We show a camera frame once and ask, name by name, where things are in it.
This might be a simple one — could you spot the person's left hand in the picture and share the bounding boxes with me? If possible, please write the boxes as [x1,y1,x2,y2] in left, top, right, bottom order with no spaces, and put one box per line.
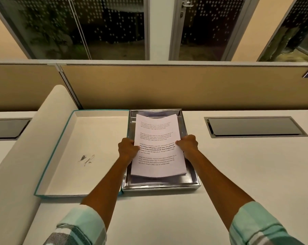
[118,137,141,165]

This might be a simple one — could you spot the slim glass window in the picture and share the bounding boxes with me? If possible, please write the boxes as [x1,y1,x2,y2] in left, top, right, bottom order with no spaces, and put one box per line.
[256,0,308,63]

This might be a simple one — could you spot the person's right hand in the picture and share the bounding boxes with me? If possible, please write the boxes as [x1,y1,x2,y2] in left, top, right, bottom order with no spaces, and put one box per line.
[175,134,199,161]

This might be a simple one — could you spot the person's right forearm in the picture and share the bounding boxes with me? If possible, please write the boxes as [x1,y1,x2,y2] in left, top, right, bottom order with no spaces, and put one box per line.
[183,150,302,245]

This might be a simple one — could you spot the teal cardboard box lid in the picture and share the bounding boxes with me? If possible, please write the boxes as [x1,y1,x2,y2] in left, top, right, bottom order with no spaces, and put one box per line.
[33,110,130,198]

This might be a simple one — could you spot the black desk cable hatch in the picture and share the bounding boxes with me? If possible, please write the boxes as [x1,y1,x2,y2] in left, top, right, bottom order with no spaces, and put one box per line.
[204,116,308,139]
[0,118,33,141]

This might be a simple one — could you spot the shiny silver metal tray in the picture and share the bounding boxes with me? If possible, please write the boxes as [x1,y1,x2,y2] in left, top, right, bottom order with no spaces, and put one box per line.
[121,109,202,193]

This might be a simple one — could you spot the wide beige desk divider panel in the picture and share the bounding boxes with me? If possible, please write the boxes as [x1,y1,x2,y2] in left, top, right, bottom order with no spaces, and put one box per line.
[57,62,308,111]

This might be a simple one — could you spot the stack of printed white paper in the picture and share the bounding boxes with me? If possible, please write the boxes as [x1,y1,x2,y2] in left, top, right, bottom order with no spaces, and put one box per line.
[130,113,187,178]

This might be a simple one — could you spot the glass door with grey frame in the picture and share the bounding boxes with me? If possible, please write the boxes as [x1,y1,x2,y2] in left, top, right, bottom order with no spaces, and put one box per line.
[168,0,261,62]

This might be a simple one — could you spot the person's left forearm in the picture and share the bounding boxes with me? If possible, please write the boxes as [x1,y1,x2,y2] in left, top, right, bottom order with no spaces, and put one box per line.
[43,157,134,245]

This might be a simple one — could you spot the large glass window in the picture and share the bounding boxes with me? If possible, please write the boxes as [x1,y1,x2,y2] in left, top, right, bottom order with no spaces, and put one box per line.
[0,0,150,61]

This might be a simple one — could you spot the narrow beige desk divider panel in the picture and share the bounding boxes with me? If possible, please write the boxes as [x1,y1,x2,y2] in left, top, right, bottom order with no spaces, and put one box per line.
[0,62,80,112]

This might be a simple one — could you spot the white curved desk side partition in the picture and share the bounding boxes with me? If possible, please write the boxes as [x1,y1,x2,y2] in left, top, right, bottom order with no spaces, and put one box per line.
[0,85,79,245]

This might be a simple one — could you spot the green plant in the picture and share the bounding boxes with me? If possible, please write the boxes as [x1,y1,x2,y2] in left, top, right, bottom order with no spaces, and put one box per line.
[17,4,76,59]

